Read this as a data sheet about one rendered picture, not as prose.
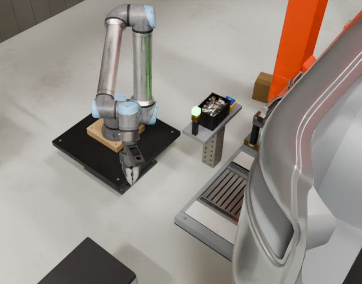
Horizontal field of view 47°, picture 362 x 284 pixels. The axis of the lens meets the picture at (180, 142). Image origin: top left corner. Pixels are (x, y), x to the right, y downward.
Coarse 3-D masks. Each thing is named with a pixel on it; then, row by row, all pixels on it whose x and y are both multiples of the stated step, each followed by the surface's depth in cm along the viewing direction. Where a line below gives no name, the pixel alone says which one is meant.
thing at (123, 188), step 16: (80, 128) 282; (160, 128) 283; (64, 144) 272; (80, 144) 272; (96, 144) 272; (144, 144) 273; (160, 144) 273; (80, 160) 263; (96, 160) 263; (112, 160) 263; (96, 176) 290; (112, 176) 254
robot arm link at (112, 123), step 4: (116, 96) 257; (120, 96) 257; (124, 96) 258; (120, 100) 254; (124, 100) 254; (128, 100) 258; (104, 120) 261; (108, 120) 258; (112, 120) 257; (116, 120) 257; (108, 124) 261; (112, 124) 260; (116, 124) 260
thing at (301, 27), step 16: (288, 0) 221; (304, 0) 216; (320, 0) 213; (288, 16) 227; (304, 16) 221; (320, 16) 226; (288, 32) 232; (304, 32) 226; (288, 48) 238; (304, 48) 232; (288, 64) 244; (272, 80) 258; (288, 80) 250; (272, 96) 264
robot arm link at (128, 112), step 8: (120, 104) 187; (128, 104) 187; (136, 104) 187; (120, 112) 186; (128, 112) 185; (136, 112) 186; (120, 120) 187; (128, 120) 185; (136, 120) 187; (120, 128) 188; (128, 128) 186; (136, 128) 188
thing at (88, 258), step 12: (84, 240) 219; (72, 252) 214; (84, 252) 214; (96, 252) 214; (108, 252) 214; (60, 264) 209; (72, 264) 209; (84, 264) 209; (96, 264) 209; (108, 264) 210; (120, 264) 210; (48, 276) 205; (60, 276) 205; (72, 276) 205; (84, 276) 205; (96, 276) 205; (108, 276) 205; (120, 276) 205; (132, 276) 206
